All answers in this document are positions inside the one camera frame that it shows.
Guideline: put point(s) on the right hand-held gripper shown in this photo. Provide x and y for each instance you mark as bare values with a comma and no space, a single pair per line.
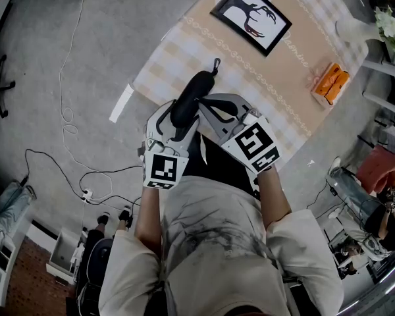
253,143

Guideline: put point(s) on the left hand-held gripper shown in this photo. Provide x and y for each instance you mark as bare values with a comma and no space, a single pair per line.
163,168

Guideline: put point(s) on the black glasses case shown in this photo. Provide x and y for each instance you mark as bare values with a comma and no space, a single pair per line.
192,94

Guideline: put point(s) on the person's right forearm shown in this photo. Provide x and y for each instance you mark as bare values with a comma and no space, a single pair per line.
273,199

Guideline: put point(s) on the person's left forearm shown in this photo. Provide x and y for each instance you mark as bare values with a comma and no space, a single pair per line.
148,219

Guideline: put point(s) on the beige checked tablecloth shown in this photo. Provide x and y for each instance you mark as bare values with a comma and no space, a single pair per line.
276,74

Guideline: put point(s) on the black framed antler picture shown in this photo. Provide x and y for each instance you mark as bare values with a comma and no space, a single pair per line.
250,15

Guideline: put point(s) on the orange tissue pack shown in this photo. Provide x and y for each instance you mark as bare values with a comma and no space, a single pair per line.
330,84

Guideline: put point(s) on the white power strip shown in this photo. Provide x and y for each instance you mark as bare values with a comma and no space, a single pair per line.
87,196

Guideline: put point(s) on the person's white shirt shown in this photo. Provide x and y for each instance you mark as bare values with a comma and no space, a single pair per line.
217,242

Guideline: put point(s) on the white vase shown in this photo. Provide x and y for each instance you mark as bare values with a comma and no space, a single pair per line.
355,30

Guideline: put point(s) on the pink jacket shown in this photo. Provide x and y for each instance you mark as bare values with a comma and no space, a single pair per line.
378,166

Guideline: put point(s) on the white desk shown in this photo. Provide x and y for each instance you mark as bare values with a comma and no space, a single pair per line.
385,67

